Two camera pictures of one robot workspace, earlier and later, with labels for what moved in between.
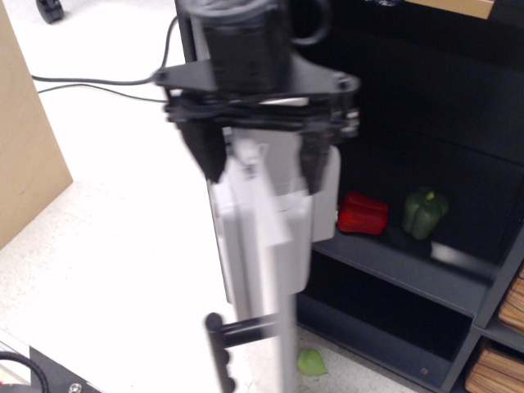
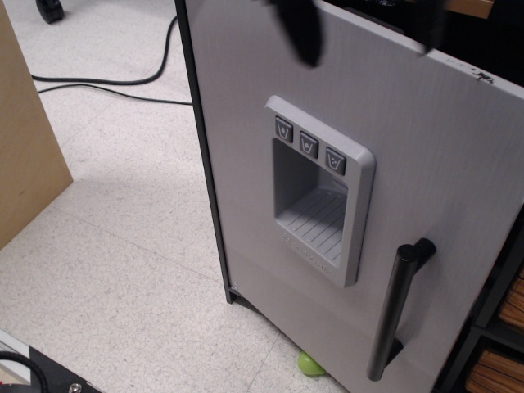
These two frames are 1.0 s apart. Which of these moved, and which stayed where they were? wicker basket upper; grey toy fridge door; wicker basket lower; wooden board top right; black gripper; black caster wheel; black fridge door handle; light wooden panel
Moved: grey toy fridge door; black fridge door handle; black gripper
Stayed: wicker basket upper; black caster wheel; wooden board top right; wicker basket lower; light wooden panel
